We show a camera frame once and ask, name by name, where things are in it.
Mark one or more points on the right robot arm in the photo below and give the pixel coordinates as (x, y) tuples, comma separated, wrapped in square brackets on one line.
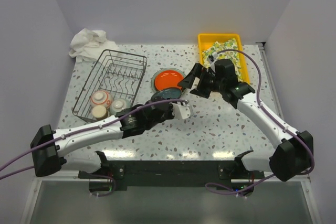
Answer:
[(293, 153)]

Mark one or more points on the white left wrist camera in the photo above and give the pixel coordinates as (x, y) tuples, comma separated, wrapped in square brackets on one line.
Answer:
[(181, 111)]

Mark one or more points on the light green floral plate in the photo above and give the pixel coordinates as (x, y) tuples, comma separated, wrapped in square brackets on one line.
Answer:
[(152, 80)]

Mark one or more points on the beige brown cup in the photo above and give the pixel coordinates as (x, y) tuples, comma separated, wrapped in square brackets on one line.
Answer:
[(100, 112)]

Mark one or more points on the light green bowl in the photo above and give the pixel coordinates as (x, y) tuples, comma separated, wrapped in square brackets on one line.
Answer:
[(118, 105)]

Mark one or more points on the lemon print cloth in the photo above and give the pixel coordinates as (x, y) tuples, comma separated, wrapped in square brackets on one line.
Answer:
[(231, 55)]

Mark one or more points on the dark teal plate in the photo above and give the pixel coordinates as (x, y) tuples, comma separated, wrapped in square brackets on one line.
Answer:
[(168, 93)]

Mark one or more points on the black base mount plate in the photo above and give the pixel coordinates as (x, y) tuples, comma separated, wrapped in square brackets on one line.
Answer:
[(173, 173)]

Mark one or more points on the black wire dish rack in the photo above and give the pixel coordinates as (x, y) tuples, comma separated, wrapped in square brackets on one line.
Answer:
[(118, 73)]

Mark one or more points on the white crumpled towel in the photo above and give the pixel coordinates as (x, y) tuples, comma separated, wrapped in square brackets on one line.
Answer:
[(88, 45)]

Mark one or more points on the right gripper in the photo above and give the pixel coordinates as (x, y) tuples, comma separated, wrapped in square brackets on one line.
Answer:
[(199, 72)]

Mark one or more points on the yellow plastic bin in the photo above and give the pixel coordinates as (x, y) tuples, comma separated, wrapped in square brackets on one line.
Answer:
[(205, 40)]

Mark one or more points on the orange plate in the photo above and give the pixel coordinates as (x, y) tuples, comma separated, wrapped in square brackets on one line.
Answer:
[(168, 79)]

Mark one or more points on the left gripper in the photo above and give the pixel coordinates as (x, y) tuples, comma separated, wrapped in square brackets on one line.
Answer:
[(170, 115)]

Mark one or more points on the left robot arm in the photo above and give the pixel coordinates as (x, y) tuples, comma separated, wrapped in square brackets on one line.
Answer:
[(49, 147)]

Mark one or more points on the white red patterned bowl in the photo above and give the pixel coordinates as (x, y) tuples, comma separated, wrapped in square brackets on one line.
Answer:
[(101, 97)]

